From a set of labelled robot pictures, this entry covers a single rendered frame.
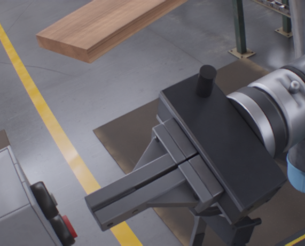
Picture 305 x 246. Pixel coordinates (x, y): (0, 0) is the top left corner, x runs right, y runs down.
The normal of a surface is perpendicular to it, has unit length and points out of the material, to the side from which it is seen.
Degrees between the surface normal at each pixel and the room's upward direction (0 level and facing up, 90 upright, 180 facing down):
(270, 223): 0
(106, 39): 90
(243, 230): 82
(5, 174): 0
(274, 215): 0
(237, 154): 24
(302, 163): 90
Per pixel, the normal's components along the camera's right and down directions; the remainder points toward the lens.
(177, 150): 0.05, -0.51
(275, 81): -0.19, -0.78
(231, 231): -0.89, 0.04
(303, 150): -0.76, 0.50
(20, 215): 0.49, 0.47
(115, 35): 0.74, 0.31
